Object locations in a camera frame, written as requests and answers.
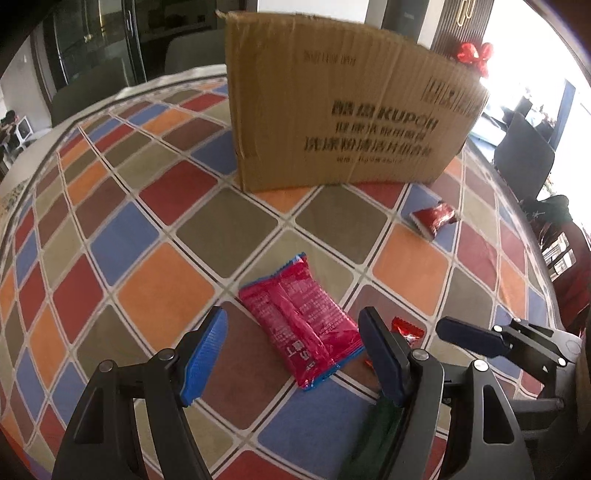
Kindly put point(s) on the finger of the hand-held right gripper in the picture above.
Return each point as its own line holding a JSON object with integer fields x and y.
{"x": 471, "y": 336}

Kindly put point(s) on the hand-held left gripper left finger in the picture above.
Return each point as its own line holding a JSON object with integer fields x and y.
{"x": 203, "y": 357}

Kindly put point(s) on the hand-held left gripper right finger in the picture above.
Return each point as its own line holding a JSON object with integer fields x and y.
{"x": 383, "y": 355}

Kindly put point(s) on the red candy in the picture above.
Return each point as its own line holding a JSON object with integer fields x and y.
{"x": 407, "y": 328}

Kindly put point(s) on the dark green snack packet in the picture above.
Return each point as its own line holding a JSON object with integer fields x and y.
{"x": 381, "y": 438}

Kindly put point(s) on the pink snack packet blue edge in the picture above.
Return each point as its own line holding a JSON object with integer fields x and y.
{"x": 300, "y": 323}

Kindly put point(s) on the brown cardboard box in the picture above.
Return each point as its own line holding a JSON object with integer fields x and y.
{"x": 351, "y": 106}

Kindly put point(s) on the red cloth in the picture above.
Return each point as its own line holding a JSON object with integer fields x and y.
{"x": 575, "y": 290}

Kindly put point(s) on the dark red snack packet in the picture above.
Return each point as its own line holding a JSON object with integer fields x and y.
{"x": 434, "y": 220}

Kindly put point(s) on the dark green cloth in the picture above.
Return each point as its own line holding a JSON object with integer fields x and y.
{"x": 551, "y": 210}

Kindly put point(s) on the dark grey chair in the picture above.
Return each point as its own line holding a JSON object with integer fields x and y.
{"x": 524, "y": 154}

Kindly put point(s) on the red bow decoration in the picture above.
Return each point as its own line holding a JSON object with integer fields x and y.
{"x": 475, "y": 55}

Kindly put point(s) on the grey dining chair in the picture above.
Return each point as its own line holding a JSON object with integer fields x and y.
{"x": 74, "y": 104}
{"x": 196, "y": 50}

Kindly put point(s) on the small white shelf unit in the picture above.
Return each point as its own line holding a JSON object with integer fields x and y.
{"x": 16, "y": 131}

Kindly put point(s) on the black framed glass door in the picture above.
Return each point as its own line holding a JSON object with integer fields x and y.
{"x": 92, "y": 37}

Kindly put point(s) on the dark slatted wall panel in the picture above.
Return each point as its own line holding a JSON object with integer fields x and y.
{"x": 455, "y": 23}

